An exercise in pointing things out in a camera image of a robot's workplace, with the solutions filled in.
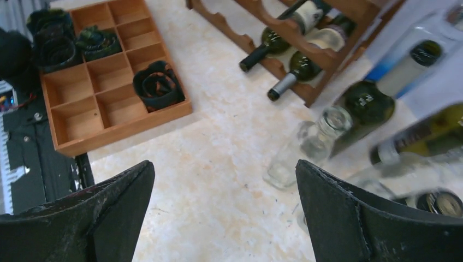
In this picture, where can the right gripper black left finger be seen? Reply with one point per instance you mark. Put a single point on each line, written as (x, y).
(99, 223)

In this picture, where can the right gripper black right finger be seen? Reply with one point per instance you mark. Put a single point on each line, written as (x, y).
(348, 223)

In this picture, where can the clear square glass bottle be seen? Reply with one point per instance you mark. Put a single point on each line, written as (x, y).
(312, 141)

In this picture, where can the green wine bottle dark label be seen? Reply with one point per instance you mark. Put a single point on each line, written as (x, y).
(333, 36)

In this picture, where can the green wine bottle white label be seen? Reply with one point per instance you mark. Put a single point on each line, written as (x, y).
(306, 14)

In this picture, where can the clear liquor bottle black cap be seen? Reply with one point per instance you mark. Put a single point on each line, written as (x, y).
(424, 184)

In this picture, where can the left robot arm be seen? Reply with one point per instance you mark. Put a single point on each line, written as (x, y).
(17, 67)

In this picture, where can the dark bottle brown label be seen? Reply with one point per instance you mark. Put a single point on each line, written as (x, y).
(371, 101)

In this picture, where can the wooden wine rack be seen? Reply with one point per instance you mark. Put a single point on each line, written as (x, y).
(370, 16)

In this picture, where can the tall green wine bottle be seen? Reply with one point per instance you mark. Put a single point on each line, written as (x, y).
(431, 136)

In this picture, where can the blue square glass bottle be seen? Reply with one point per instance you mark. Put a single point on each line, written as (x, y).
(444, 27)

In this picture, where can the wooden compartment tray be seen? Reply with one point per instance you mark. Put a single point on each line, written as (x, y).
(94, 103)

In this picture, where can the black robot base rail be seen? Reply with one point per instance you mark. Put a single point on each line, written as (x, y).
(32, 172)

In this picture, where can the black cable coil tray middle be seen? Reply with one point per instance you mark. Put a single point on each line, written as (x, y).
(95, 43)

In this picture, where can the black cable coil tray corner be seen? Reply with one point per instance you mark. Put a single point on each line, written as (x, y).
(54, 40)

